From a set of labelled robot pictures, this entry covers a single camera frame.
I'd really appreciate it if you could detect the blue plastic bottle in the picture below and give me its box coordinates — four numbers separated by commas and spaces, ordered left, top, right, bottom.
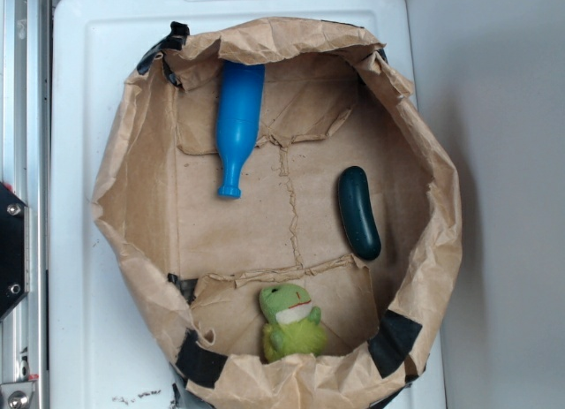
216, 61, 265, 199

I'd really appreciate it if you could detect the dark green toy cucumber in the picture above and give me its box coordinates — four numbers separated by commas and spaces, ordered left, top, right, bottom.
337, 166, 381, 261

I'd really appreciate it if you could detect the green plush frog toy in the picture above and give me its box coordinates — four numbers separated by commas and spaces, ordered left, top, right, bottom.
259, 284, 328, 363

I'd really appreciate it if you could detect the white plastic bin lid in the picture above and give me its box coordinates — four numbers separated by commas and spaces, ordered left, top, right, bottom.
46, 0, 448, 409

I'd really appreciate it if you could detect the black metal bracket plate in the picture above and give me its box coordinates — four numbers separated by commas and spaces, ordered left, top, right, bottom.
0, 184, 28, 321

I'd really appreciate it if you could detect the aluminium frame rail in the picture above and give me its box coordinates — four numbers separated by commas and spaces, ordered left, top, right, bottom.
1, 0, 52, 408

